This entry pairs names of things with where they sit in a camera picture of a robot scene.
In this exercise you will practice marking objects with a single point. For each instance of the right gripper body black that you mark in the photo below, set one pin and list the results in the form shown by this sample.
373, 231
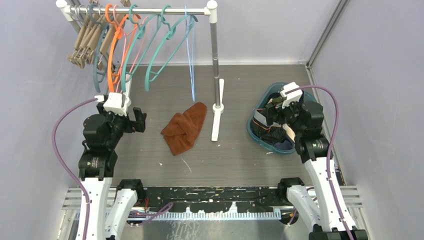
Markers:
285, 115

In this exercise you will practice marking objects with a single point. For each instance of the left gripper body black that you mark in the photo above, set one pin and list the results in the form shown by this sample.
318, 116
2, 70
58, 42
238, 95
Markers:
137, 125

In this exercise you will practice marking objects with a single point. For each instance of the navy underwear cream waistband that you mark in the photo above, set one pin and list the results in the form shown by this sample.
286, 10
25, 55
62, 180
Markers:
288, 142

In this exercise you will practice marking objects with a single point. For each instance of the orange hanger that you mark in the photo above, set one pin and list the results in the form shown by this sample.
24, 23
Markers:
117, 21

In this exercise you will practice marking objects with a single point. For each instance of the olive green underwear cream waistband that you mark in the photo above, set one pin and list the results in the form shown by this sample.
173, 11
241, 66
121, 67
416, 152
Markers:
274, 99

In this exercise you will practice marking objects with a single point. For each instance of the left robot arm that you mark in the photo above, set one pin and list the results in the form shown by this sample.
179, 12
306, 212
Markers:
102, 133

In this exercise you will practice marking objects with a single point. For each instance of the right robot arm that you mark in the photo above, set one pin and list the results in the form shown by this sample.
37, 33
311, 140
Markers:
327, 218

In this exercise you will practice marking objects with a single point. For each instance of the teal laundry basket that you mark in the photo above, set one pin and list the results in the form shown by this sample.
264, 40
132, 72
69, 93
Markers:
308, 116

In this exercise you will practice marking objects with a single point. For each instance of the brown towel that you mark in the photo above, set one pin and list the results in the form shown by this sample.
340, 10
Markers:
183, 129

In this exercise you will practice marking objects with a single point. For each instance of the beige wooden hangers bunch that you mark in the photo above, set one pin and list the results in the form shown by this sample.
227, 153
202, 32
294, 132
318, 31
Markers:
81, 55

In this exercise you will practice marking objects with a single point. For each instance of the white garment rack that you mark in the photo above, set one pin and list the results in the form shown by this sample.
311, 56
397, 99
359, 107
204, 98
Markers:
211, 11

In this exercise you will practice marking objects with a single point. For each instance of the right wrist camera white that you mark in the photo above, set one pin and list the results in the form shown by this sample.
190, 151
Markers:
290, 93

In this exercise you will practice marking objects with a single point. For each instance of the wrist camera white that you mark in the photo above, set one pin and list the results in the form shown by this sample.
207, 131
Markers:
290, 93
117, 103

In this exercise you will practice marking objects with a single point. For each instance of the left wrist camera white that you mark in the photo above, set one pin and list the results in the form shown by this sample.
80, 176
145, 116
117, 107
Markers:
117, 103

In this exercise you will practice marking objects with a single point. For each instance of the light blue wire hanger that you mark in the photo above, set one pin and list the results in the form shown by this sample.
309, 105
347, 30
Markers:
190, 54

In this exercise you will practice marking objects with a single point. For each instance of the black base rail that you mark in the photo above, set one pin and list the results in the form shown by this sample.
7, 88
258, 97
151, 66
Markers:
219, 199

